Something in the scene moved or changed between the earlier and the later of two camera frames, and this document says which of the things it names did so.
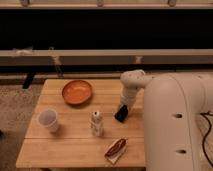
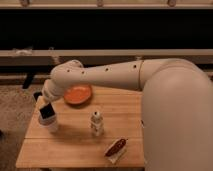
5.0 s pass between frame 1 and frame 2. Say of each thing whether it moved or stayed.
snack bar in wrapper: stayed
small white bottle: stayed
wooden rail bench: stayed
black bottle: moved
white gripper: moved
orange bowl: stayed
